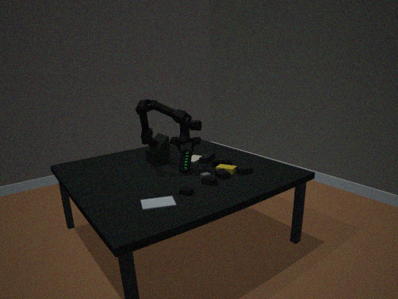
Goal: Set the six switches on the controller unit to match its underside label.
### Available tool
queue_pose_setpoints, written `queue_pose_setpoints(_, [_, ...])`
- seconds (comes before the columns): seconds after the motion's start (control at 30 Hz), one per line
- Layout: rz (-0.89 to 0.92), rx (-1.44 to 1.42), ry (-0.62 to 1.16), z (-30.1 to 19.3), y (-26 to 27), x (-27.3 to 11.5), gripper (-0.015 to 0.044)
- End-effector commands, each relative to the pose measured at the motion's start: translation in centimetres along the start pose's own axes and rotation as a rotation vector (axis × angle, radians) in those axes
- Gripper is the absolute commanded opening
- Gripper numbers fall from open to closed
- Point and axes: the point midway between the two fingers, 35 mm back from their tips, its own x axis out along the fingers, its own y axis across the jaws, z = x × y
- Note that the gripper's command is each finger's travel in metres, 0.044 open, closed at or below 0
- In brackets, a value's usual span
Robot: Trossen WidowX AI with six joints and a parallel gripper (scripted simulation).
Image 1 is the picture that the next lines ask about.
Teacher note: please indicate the yellow rectangular block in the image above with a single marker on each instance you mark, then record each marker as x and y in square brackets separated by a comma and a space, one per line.
[230, 168]

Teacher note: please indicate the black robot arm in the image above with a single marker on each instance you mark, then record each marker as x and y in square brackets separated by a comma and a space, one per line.
[178, 115]

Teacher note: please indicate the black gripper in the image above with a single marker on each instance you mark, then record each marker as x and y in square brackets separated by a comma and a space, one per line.
[195, 141]

